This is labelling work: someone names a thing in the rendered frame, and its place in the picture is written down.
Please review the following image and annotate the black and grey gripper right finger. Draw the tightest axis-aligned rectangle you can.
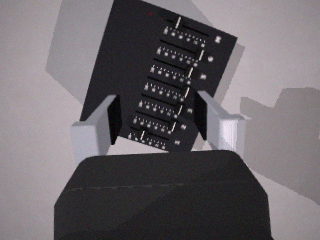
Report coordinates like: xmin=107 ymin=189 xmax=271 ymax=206
xmin=194 ymin=91 xmax=246 ymax=160

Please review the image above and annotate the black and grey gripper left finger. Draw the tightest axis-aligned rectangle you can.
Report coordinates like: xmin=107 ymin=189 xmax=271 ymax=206
xmin=69 ymin=95 xmax=122 ymax=168

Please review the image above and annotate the black lighting desk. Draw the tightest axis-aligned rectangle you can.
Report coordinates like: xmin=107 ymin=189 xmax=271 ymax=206
xmin=80 ymin=0 xmax=238 ymax=152

